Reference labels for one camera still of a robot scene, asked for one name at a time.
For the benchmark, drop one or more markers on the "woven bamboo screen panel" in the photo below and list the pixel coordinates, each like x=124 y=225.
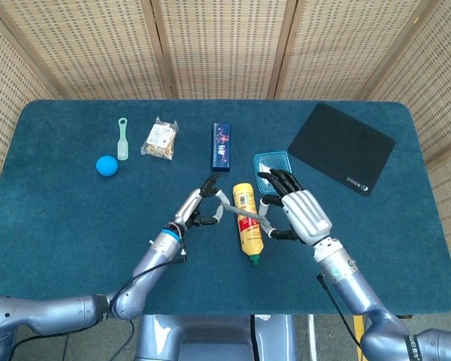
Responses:
x=7 y=97
x=345 y=49
x=90 y=49
x=225 y=49
x=436 y=94

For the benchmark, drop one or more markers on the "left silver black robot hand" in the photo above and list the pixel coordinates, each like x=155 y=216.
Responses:
x=188 y=208

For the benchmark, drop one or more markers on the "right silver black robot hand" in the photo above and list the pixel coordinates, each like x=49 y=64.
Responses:
x=306 y=214

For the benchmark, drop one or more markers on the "grey stick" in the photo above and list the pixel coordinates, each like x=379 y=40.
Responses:
x=244 y=214

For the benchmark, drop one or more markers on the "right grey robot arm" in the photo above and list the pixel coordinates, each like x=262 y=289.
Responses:
x=353 y=289

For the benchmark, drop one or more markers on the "yellow bottle with green cap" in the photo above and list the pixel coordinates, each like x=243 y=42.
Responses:
x=250 y=237

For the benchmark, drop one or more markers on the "black mouse pad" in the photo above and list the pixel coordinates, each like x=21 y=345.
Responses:
x=342 y=146

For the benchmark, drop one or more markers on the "blue felt table cover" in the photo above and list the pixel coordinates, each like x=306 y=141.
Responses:
x=60 y=244

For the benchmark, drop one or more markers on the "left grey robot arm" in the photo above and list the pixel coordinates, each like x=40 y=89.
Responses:
x=150 y=263

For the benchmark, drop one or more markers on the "white table leg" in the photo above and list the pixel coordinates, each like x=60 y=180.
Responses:
x=312 y=338

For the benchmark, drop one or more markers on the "clear blue plastic container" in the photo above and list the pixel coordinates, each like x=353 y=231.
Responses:
x=274 y=159

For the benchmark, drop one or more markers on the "blue ball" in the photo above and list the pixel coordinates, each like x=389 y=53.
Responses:
x=106 y=165

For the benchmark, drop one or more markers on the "clear snack bag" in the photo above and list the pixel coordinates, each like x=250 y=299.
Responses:
x=159 y=139

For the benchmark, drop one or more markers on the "dark blue rectangular box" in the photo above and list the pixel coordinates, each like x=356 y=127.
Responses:
x=221 y=148

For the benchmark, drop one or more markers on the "grey robot torso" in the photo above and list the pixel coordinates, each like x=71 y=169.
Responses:
x=210 y=338

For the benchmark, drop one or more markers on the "light green plastic scoop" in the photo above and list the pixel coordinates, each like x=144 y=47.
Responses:
x=123 y=148

